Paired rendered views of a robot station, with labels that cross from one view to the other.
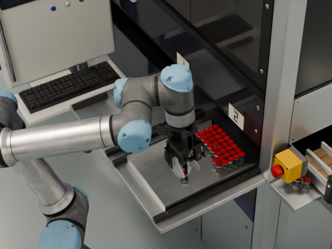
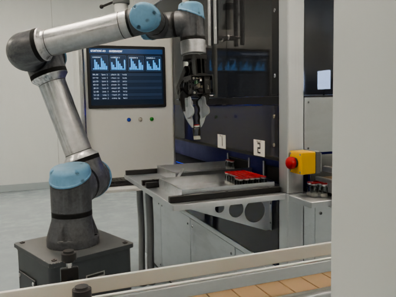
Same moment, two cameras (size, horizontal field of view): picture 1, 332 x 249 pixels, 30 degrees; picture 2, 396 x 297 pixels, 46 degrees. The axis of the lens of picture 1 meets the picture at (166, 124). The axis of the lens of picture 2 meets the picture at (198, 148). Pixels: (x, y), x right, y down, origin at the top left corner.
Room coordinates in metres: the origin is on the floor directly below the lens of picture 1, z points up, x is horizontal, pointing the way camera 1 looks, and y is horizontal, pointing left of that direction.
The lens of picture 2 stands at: (-0.22, -0.21, 1.20)
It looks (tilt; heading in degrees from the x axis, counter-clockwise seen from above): 6 degrees down; 7
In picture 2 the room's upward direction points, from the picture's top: 1 degrees counter-clockwise
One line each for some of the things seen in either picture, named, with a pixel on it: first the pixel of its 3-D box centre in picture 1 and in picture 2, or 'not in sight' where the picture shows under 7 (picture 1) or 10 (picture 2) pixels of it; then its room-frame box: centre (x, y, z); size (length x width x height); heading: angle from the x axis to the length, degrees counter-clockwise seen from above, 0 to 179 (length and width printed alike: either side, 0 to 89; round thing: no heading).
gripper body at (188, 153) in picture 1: (184, 139); (195, 75); (1.17, -0.05, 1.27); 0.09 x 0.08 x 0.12; 30
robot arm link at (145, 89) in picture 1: (137, 97); (157, 25); (1.17, 0.07, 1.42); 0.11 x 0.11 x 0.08; 87
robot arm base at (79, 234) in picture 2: not in sight; (72, 226); (1.06, 0.32, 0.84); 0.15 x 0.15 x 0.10
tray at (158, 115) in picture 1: (163, 98); (203, 170); (1.78, 0.00, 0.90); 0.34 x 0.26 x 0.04; 118
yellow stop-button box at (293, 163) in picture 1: (289, 165); (304, 161); (1.31, -0.38, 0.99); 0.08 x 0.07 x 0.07; 118
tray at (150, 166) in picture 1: (189, 163); (214, 184); (1.43, -0.07, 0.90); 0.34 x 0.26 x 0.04; 118
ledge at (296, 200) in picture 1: (299, 189); (317, 199); (1.32, -0.42, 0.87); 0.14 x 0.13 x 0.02; 118
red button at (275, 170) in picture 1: (277, 170); (292, 162); (1.29, -0.34, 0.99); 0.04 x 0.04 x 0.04; 28
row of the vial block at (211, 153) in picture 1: (211, 151); (236, 180); (1.47, -0.15, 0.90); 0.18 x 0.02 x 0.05; 28
